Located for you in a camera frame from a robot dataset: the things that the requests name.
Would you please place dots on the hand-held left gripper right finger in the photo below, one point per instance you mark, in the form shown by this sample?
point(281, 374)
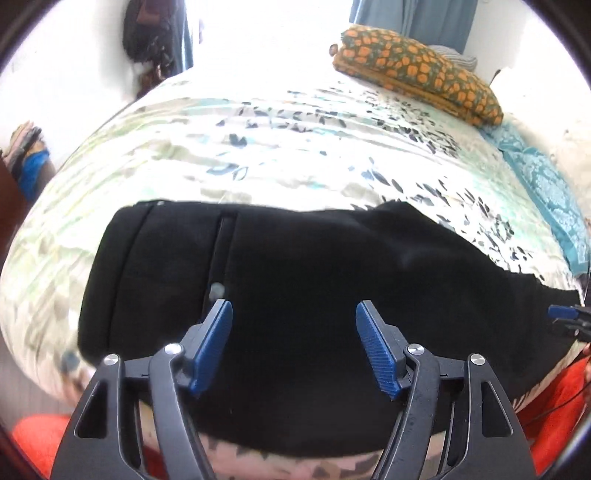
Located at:
point(376, 350)

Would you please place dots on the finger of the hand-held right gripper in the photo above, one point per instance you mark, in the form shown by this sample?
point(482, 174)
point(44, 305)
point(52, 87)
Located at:
point(561, 312)

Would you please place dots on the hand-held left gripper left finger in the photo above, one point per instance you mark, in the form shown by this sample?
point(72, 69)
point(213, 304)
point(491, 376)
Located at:
point(213, 341)

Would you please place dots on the black pants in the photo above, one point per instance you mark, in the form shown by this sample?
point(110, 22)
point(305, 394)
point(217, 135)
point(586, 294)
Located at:
point(300, 258)

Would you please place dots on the teal patterned pillow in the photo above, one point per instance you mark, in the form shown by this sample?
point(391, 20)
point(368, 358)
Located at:
point(545, 184)

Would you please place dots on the bed with floral bedspread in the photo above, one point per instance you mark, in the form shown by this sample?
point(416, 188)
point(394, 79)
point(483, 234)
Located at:
point(277, 152)

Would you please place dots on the brown wooden cabinet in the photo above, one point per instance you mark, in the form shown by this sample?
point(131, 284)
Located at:
point(9, 203)

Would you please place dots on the pile of colourful clothes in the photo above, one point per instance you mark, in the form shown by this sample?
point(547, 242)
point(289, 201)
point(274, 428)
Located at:
point(32, 166)

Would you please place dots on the grey striped knit cloth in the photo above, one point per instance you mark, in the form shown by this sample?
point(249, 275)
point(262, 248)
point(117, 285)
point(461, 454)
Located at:
point(457, 57)

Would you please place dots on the orange patterned pillow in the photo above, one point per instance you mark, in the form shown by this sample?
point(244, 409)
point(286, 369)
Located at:
point(415, 64)

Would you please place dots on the dark hanging clothes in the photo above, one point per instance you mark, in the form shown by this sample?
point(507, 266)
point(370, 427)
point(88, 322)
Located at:
point(147, 32)

